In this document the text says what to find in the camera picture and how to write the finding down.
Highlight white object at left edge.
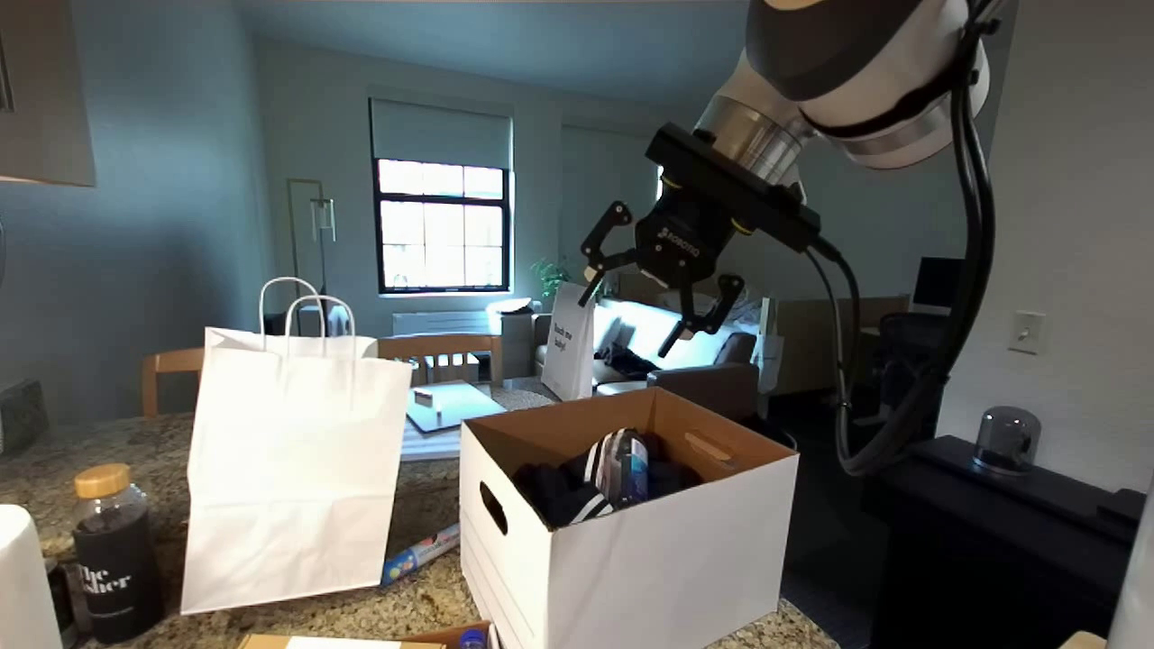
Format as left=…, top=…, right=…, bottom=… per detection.
left=0, top=506, right=62, bottom=649

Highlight blue white flat package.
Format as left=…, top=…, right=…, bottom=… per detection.
left=384, top=522, right=458, bottom=588

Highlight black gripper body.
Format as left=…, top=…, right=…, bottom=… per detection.
left=636, top=122, right=819, bottom=289

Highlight white cardboard storage box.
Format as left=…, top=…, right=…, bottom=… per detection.
left=458, top=390, right=801, bottom=649

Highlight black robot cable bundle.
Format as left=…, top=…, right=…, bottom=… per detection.
left=801, top=0, right=1008, bottom=485

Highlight dark bottle with wooden lid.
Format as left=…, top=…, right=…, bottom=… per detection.
left=71, top=461, right=163, bottom=646

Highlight black white striped cloth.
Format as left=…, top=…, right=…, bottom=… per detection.
left=514, top=430, right=642, bottom=531

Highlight white wall switch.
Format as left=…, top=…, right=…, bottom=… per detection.
left=1011, top=314, right=1043, bottom=354

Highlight white sign board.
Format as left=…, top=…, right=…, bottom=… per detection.
left=542, top=281, right=594, bottom=402

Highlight window with black frame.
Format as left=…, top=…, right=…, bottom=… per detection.
left=374, top=158, right=508, bottom=294

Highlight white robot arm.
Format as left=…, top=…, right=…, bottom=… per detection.
left=580, top=0, right=998, bottom=366

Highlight blue plastic bottle in box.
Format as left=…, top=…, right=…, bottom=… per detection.
left=619, top=438, right=648, bottom=502

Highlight white paper shopping bag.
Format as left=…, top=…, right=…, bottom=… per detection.
left=181, top=323, right=410, bottom=618

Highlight black cabinet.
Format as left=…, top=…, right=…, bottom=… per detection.
left=862, top=438, right=1147, bottom=649

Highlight wooden chair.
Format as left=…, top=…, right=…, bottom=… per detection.
left=141, top=345, right=202, bottom=420

